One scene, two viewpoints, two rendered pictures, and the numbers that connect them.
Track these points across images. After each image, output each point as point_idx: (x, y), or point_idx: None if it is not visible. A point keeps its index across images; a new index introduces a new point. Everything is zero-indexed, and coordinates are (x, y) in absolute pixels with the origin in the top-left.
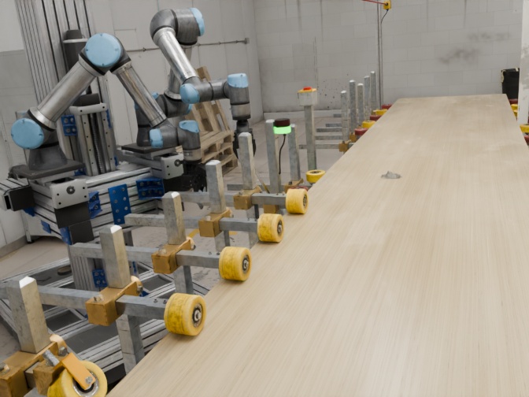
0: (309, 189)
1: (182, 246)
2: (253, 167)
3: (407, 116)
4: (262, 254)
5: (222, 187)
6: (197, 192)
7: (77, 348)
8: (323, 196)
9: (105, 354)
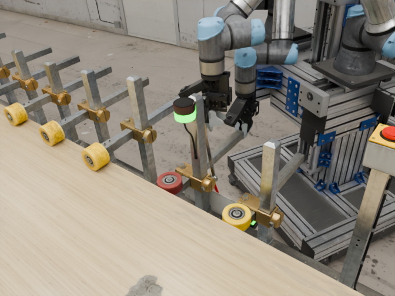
0: (164, 190)
1: (50, 93)
2: (137, 112)
3: None
4: (37, 134)
5: (89, 92)
6: (171, 104)
7: (259, 160)
8: (127, 194)
9: (241, 172)
